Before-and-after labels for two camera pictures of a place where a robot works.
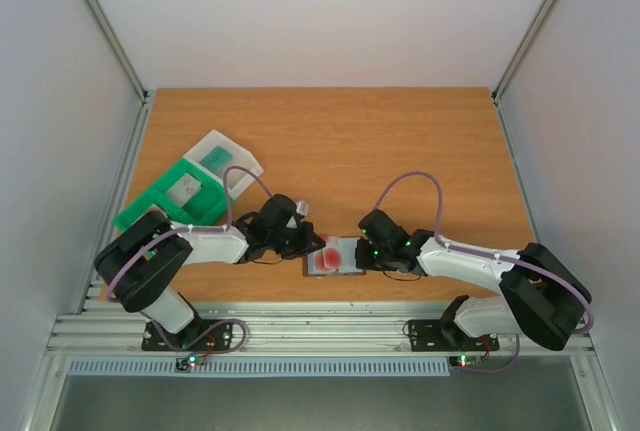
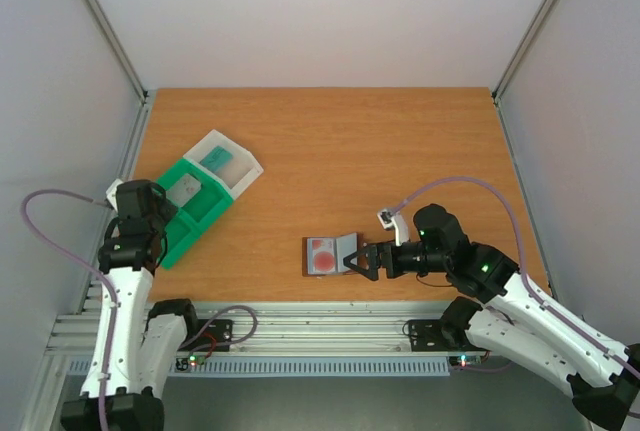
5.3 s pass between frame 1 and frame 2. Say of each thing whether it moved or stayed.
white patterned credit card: stayed
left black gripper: moved
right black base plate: stayed
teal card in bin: stayed
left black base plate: stayed
